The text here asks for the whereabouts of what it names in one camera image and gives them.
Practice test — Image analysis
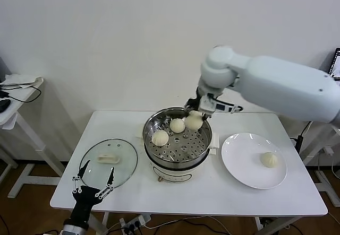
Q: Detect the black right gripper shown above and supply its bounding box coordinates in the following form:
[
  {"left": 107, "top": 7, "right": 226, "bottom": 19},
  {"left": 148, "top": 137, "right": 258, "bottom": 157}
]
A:
[{"left": 183, "top": 86, "right": 212, "bottom": 123}]

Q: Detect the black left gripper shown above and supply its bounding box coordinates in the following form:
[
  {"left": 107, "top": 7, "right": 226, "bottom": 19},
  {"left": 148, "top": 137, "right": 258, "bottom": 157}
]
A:
[{"left": 71, "top": 160, "right": 115, "bottom": 221}]

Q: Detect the white steamed baozi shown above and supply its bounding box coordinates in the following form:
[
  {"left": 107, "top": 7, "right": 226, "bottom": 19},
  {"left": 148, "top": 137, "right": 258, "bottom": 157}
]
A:
[
  {"left": 184, "top": 110, "right": 204, "bottom": 129},
  {"left": 259, "top": 152, "right": 279, "bottom": 169},
  {"left": 151, "top": 130, "right": 169, "bottom": 147},
  {"left": 169, "top": 118, "right": 185, "bottom": 134}
]

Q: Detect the round glass lid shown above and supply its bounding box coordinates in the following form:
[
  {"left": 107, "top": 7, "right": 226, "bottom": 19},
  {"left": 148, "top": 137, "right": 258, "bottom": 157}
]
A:
[{"left": 79, "top": 138, "right": 139, "bottom": 192}]

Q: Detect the stainless steel steamer basket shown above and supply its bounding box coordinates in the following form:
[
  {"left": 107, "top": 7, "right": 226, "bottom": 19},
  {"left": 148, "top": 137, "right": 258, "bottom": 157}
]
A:
[{"left": 135, "top": 107, "right": 220, "bottom": 168}]

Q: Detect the white table leg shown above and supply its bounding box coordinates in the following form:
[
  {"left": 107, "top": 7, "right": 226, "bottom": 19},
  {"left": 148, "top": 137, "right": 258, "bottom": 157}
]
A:
[
  {"left": 89, "top": 211, "right": 110, "bottom": 235},
  {"left": 254, "top": 215, "right": 301, "bottom": 235}
]

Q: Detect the white power strip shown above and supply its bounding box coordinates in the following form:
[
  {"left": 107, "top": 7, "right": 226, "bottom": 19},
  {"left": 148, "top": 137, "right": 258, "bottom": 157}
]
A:
[{"left": 118, "top": 213, "right": 152, "bottom": 233}]

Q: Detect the white electric cooker base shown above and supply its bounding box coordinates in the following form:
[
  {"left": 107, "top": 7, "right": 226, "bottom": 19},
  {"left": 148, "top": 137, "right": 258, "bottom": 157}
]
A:
[{"left": 144, "top": 147, "right": 218, "bottom": 184}]

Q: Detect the white round plate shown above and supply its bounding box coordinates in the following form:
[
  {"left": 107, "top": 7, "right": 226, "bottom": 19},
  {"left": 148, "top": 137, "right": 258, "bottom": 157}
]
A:
[{"left": 220, "top": 132, "right": 288, "bottom": 190}]

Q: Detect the white side table with cloth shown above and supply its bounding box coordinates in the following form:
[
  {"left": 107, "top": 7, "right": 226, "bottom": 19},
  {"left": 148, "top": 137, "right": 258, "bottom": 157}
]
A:
[{"left": 0, "top": 77, "right": 67, "bottom": 199}]

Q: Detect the crumpled white cloth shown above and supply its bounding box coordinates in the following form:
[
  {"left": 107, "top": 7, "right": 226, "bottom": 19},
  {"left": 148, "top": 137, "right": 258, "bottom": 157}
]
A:
[{"left": 0, "top": 73, "right": 45, "bottom": 90}]

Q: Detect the open black laptop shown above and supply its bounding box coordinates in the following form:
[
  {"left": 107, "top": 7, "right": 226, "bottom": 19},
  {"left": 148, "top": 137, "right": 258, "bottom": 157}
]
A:
[{"left": 328, "top": 47, "right": 340, "bottom": 82}]

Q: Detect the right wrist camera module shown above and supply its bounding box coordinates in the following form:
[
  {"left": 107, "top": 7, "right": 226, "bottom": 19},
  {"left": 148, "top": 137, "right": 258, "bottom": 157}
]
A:
[{"left": 200, "top": 93, "right": 243, "bottom": 114}]

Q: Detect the white laptop charging cable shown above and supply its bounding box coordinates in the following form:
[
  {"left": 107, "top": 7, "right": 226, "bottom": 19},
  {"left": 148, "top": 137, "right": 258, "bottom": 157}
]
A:
[{"left": 300, "top": 120, "right": 313, "bottom": 137}]

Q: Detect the black cable with plug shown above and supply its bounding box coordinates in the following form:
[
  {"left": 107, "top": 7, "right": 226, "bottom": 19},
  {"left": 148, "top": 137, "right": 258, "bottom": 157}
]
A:
[{"left": 0, "top": 85, "right": 43, "bottom": 103}]

